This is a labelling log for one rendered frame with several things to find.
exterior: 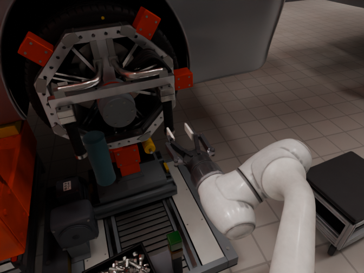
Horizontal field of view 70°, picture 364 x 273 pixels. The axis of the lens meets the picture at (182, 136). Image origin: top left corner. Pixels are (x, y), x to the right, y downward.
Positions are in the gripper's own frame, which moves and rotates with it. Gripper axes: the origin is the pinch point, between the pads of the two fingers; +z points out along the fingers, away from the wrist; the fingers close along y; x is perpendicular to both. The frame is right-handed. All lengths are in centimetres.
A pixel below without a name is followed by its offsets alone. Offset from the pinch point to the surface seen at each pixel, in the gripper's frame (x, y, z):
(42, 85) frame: 12, -41, 32
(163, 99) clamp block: 8.3, -1.8, 10.5
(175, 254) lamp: -23.2, -12.9, -28.4
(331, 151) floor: -83, 135, 35
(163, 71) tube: 17.1, 0.2, 13.5
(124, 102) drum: 6.6, -14.7, 17.6
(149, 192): -68, -9, 38
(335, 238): -69, 70, -27
